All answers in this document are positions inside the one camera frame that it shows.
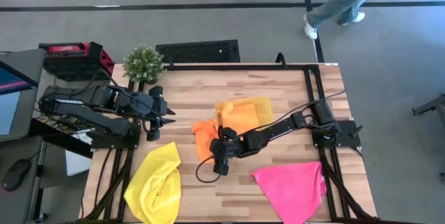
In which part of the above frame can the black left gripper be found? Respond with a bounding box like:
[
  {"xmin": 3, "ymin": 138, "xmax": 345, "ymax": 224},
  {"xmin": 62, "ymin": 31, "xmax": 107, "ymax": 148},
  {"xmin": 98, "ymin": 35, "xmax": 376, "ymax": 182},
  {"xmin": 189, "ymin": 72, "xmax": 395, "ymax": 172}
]
[{"xmin": 133, "ymin": 91, "xmax": 177, "ymax": 129}]

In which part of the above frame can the yellow translucent plastic bin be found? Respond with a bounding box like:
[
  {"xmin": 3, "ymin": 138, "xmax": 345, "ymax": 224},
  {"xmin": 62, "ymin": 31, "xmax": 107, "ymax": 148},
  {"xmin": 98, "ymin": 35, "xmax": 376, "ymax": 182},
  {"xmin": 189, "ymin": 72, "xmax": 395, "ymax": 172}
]
[{"xmin": 214, "ymin": 96, "xmax": 275, "ymax": 133}]

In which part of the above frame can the yellow microfiber towel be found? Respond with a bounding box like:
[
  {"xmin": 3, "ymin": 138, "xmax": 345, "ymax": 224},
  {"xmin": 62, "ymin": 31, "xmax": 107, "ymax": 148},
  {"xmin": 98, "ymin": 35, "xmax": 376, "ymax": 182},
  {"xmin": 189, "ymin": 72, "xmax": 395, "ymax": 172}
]
[{"xmin": 123, "ymin": 141, "xmax": 182, "ymax": 224}]

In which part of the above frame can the pink microfiber towel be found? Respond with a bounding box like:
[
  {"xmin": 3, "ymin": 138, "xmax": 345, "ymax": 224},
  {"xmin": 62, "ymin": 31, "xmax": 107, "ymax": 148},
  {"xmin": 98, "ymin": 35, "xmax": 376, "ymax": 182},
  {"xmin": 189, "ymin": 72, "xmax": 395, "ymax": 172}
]
[{"xmin": 252, "ymin": 161, "xmax": 328, "ymax": 224}]

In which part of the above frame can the green potted plant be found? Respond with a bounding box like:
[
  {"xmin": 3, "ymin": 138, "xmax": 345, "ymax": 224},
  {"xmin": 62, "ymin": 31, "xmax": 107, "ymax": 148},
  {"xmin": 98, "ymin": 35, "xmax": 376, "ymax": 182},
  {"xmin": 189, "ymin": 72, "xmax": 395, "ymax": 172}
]
[{"xmin": 122, "ymin": 44, "xmax": 165, "ymax": 85}]

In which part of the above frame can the white box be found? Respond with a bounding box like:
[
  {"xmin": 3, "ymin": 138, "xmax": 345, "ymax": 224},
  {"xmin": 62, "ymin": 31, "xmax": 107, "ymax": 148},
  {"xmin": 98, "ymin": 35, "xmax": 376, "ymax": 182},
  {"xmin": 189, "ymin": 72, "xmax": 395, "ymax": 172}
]
[{"xmin": 65, "ymin": 129, "xmax": 93, "ymax": 177}]

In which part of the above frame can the red black equipment case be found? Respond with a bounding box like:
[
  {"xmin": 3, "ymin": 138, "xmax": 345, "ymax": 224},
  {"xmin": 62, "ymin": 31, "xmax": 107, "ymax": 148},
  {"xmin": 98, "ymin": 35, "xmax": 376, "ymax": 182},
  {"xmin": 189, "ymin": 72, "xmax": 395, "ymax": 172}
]
[{"xmin": 38, "ymin": 41, "xmax": 115, "ymax": 81}]

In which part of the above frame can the grey desktop monitor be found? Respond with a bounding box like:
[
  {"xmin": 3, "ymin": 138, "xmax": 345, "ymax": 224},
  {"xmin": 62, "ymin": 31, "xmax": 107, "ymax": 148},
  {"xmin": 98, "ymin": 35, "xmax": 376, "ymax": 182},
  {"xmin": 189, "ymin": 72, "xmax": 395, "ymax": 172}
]
[{"xmin": 0, "ymin": 48, "xmax": 47, "ymax": 143}]

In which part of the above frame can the black computer mouse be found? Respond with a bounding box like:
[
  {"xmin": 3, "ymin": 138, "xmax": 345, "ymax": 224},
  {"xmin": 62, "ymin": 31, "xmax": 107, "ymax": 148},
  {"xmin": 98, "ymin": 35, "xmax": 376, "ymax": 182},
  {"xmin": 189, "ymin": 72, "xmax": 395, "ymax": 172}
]
[{"xmin": 2, "ymin": 158, "xmax": 32, "ymax": 193}]

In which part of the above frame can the grey side desk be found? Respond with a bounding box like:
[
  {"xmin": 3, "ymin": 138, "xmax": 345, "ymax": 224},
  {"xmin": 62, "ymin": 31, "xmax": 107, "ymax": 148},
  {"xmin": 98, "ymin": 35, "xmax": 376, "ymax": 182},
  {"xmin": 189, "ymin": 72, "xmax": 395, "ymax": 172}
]
[{"xmin": 0, "ymin": 126, "xmax": 95, "ymax": 224}]

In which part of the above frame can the black stand foot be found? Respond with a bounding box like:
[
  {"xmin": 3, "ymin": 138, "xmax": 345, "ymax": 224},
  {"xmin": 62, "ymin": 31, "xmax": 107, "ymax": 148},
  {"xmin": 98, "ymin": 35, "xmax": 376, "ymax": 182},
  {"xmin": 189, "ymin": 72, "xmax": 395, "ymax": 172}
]
[{"xmin": 412, "ymin": 93, "xmax": 445, "ymax": 127}]

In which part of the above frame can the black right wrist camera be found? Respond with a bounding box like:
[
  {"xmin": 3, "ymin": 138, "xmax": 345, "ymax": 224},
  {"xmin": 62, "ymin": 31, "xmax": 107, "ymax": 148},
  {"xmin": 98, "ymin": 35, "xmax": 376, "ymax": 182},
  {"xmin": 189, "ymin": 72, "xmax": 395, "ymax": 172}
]
[{"xmin": 213, "ymin": 157, "xmax": 230, "ymax": 177}]

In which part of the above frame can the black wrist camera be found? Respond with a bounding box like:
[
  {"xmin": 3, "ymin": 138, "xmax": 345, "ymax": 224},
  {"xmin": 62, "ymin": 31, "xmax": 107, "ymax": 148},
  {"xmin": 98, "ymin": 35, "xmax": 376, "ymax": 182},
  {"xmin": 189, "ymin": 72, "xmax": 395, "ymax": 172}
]
[
  {"xmin": 213, "ymin": 157, "xmax": 230, "ymax": 177},
  {"xmin": 145, "ymin": 128, "xmax": 162, "ymax": 143}
]

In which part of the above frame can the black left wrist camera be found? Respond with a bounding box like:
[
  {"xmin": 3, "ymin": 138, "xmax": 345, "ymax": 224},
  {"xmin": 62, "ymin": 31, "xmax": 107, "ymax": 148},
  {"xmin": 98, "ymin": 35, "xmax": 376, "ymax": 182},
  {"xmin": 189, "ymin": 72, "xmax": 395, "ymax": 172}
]
[{"xmin": 145, "ymin": 128, "xmax": 162, "ymax": 143}]

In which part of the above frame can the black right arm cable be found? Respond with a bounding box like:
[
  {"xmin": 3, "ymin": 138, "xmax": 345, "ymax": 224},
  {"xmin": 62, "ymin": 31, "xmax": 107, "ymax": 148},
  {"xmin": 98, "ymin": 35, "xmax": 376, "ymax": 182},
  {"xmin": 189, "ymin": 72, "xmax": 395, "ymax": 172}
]
[{"xmin": 195, "ymin": 90, "xmax": 348, "ymax": 184}]

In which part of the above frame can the black curved bracket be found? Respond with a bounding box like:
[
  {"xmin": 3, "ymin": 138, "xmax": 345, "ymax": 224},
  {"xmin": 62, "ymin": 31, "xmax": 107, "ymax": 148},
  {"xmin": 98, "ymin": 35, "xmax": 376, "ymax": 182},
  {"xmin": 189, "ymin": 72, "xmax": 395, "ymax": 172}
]
[{"xmin": 275, "ymin": 52, "xmax": 288, "ymax": 69}]

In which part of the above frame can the black aluminium table frame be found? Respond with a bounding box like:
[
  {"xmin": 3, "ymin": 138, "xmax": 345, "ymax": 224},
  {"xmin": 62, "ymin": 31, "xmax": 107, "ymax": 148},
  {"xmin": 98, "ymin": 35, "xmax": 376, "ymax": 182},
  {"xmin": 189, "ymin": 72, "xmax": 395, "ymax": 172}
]
[{"xmin": 78, "ymin": 62, "xmax": 378, "ymax": 224}]

